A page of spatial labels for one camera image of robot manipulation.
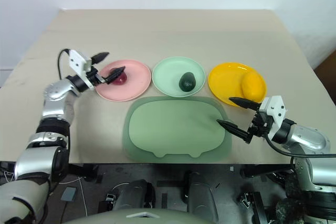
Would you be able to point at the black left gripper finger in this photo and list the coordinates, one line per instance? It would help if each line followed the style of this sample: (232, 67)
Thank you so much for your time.
(115, 74)
(101, 56)

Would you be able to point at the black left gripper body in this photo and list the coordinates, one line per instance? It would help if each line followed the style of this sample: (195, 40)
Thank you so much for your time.
(95, 76)

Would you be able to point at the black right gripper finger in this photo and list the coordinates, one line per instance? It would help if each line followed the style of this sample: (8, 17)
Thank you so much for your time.
(245, 102)
(233, 128)

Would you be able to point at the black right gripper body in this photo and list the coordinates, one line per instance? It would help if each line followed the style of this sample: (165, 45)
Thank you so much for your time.
(261, 127)

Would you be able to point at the dark red round fruit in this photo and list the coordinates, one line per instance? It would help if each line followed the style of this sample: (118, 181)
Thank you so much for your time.
(123, 79)

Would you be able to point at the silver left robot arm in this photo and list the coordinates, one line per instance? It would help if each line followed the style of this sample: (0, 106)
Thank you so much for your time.
(52, 155)

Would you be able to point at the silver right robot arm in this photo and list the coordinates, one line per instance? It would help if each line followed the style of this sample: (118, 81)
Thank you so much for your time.
(309, 136)

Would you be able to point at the pink round plate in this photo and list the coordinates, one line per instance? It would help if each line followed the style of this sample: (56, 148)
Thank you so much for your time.
(136, 82)

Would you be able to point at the yellow round plate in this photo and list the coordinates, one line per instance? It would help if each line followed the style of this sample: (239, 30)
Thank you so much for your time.
(225, 82)

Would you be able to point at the light green round plate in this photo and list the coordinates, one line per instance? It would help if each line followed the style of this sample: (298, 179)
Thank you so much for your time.
(168, 77)

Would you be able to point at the yellow mango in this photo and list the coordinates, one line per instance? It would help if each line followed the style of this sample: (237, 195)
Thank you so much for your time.
(252, 85)

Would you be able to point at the green rounded tray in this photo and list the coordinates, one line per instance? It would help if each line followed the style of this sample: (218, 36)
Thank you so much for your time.
(173, 129)

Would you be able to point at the dark green avocado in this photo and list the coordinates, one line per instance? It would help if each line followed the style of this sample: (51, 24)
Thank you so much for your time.
(187, 82)

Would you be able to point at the dark rounded grey shape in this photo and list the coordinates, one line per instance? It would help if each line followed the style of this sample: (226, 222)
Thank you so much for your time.
(134, 193)
(200, 195)

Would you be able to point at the dark speckled rounded shape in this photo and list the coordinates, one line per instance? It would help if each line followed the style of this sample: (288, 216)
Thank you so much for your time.
(288, 208)

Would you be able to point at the brown wooden furniture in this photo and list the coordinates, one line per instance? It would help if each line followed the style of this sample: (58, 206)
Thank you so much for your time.
(328, 69)

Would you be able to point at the small grey floor box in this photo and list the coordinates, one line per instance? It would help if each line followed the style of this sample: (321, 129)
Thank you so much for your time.
(68, 194)

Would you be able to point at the grey-green robot torso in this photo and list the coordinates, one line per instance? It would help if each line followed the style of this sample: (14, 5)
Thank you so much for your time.
(136, 218)

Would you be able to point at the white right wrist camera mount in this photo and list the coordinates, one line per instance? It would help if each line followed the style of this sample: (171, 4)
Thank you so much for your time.
(275, 111)

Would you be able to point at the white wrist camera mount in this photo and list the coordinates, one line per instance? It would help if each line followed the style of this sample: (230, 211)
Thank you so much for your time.
(275, 111)
(77, 62)

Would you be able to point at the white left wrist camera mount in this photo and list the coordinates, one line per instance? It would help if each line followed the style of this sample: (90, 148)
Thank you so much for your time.
(77, 62)

